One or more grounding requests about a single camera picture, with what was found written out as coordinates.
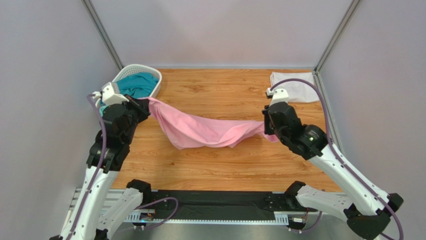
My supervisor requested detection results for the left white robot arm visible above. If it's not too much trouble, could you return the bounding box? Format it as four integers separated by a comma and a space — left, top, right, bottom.
53, 93, 151, 240

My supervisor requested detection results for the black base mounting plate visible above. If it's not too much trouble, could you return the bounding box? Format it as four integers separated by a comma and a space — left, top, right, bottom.
143, 190, 307, 221

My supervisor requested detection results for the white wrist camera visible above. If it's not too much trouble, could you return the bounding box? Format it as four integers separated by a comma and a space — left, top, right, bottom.
265, 87, 289, 106
91, 82, 129, 107

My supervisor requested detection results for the folded white t shirt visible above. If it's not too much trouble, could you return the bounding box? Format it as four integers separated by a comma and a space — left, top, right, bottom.
269, 72, 319, 103

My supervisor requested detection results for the aluminium corner post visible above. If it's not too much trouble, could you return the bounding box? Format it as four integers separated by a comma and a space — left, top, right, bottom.
81, 0, 124, 71
312, 0, 363, 153

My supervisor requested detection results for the left aluminium corner post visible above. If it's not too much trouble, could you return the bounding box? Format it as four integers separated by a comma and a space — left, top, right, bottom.
81, 0, 124, 71

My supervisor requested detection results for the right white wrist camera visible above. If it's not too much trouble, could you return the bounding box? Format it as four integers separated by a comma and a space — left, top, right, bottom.
265, 87, 289, 106

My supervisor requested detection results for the right aluminium corner post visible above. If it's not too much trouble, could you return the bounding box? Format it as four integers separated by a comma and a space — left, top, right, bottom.
312, 0, 363, 153

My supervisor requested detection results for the teal t shirt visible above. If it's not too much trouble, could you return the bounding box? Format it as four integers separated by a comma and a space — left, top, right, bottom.
99, 72, 160, 114

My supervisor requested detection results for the white plastic laundry basket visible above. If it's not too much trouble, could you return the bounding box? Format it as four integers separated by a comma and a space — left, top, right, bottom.
112, 64, 163, 98

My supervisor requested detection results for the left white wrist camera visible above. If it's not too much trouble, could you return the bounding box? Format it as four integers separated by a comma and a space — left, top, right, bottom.
91, 82, 129, 107

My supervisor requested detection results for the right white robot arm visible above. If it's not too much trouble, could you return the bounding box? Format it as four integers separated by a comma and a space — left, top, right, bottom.
262, 102, 404, 240

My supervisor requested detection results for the pink t shirt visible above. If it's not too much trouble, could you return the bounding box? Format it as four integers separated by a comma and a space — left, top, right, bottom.
144, 97, 279, 150

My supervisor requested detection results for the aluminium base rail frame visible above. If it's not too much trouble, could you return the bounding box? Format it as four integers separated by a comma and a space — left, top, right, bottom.
57, 180, 359, 240

